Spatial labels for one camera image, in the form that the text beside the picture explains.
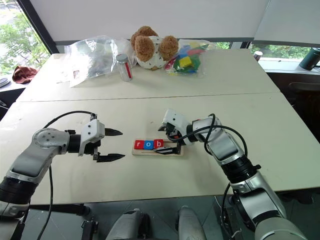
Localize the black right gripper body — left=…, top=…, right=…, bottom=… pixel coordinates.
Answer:
left=163, top=122, right=186, bottom=146

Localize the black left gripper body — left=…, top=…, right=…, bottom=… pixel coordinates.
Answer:
left=83, top=140, right=102, bottom=161

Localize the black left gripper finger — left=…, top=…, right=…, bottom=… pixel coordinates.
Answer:
left=96, top=153, right=126, bottom=164
left=104, top=127, right=124, bottom=137

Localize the red letter b block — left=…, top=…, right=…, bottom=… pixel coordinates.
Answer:
left=152, top=138, right=165, bottom=150

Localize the wooden letter tray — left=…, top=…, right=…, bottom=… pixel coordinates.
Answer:
left=131, top=139, right=186, bottom=157

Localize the grey rounded robot shape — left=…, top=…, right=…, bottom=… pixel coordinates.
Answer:
left=104, top=208, right=151, bottom=240
left=176, top=205, right=208, bottom=240

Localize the bag of coloured blocks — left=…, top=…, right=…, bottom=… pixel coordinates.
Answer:
left=164, top=39, right=216, bottom=76

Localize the clear jar with grey lid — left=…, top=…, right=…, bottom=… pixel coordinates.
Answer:
left=115, top=53, right=134, bottom=82

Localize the clear plastic bag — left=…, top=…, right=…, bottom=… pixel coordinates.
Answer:
left=63, top=34, right=134, bottom=89

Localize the brown and white plush toy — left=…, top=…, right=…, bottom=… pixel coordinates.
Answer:
left=129, top=25, right=180, bottom=71

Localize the red cloth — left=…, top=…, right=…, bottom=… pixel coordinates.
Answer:
left=12, top=65, right=40, bottom=85

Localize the dark wooden chair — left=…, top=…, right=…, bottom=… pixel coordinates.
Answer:
left=287, top=81, right=320, bottom=101

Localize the dark green thermos bottle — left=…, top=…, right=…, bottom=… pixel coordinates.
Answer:
left=299, top=47, right=320, bottom=71

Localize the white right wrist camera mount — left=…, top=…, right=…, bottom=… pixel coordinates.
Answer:
left=160, top=108, right=194, bottom=146

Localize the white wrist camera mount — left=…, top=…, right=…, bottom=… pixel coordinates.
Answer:
left=77, top=119, right=106, bottom=157
left=160, top=108, right=194, bottom=146

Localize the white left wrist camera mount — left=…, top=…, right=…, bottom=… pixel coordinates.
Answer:
left=77, top=119, right=106, bottom=157

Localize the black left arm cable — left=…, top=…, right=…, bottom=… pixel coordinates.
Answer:
left=36, top=110, right=98, bottom=240

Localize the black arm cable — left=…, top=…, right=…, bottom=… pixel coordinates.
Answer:
left=36, top=110, right=98, bottom=240
left=169, top=113, right=249, bottom=226

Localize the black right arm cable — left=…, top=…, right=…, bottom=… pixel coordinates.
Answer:
left=169, top=113, right=249, bottom=226

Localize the black table frame bar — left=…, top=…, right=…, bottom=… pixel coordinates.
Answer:
left=27, top=203, right=91, bottom=216

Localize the black window frame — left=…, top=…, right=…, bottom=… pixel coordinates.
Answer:
left=16, top=0, right=60, bottom=55

